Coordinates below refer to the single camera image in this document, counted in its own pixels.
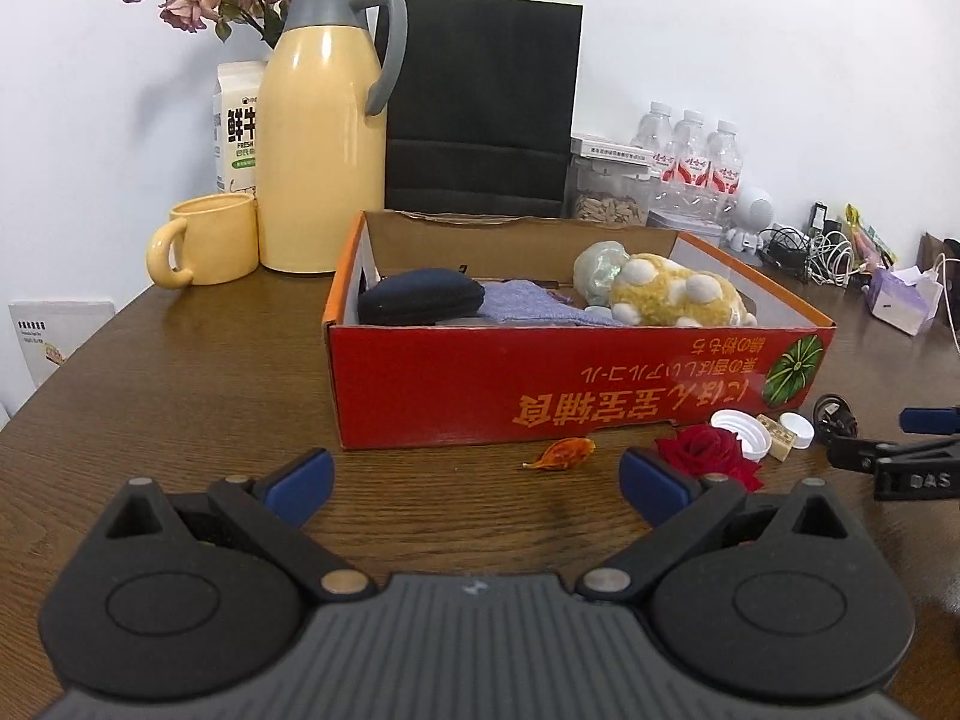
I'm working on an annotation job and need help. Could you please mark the white flat panel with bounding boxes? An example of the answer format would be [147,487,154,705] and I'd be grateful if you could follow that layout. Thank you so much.
[7,300,115,391]

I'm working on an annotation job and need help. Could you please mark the navy zip case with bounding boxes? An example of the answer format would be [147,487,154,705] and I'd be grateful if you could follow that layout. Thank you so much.
[357,268,485,327]

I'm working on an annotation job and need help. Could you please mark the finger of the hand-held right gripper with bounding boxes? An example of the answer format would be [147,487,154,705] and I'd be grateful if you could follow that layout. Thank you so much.
[898,405,960,436]
[826,433,960,472]

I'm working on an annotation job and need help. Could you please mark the red rose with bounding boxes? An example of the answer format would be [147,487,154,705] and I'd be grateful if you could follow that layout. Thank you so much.
[654,424,764,494]

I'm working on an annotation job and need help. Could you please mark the clear seed container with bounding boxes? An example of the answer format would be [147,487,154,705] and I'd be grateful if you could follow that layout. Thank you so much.
[568,133,655,226]

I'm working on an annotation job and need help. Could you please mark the purple tissue pack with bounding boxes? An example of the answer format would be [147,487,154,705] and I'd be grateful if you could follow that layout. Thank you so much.
[865,266,946,336]

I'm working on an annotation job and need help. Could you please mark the yellow thermos jug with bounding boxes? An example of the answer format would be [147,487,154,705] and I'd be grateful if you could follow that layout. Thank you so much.
[256,0,410,275]

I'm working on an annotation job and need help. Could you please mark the yellow white plush toy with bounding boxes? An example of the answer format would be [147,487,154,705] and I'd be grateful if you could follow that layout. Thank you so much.
[604,253,758,329]

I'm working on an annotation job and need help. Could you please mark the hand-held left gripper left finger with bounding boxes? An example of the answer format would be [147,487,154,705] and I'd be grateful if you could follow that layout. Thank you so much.
[105,448,376,602]

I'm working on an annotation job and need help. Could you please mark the yellow mug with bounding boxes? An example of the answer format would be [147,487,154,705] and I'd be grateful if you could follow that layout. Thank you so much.
[146,193,260,287]

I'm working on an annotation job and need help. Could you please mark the white milk carton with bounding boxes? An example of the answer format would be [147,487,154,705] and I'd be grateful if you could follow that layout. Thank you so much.
[212,60,267,196]

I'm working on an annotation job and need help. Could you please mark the red cardboard box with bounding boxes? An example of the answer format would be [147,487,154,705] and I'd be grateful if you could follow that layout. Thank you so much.
[322,210,837,451]

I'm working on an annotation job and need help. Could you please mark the small white bottle cap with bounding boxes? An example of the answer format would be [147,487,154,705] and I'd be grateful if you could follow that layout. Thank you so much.
[776,411,816,451]

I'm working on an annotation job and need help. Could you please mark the white robot toy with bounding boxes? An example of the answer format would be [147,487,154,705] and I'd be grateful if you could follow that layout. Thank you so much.
[718,186,777,252]

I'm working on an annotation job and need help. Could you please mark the white charging cable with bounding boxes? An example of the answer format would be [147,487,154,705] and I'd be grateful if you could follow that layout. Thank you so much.
[934,255,960,355]

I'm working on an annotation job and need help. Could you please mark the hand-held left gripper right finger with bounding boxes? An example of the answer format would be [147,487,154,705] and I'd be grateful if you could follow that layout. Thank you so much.
[576,448,856,605]

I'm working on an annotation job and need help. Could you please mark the colourful snack packet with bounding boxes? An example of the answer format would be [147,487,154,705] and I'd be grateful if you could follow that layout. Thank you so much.
[844,202,897,271]

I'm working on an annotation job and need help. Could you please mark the purple fabric pouch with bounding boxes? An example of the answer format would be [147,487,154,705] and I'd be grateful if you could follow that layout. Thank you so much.
[476,279,623,329]

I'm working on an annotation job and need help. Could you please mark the ridged white cap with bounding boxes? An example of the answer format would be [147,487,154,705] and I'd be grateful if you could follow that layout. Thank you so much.
[709,409,772,460]

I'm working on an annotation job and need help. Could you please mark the tangled black cables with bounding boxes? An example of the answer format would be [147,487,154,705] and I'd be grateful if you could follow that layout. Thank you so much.
[757,227,811,282]

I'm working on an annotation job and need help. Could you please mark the black paper bag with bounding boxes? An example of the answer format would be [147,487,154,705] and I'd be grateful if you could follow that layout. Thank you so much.
[384,0,584,220]

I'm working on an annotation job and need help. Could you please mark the beige rectangular stamp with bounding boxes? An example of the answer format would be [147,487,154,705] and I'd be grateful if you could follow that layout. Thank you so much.
[756,414,797,460]

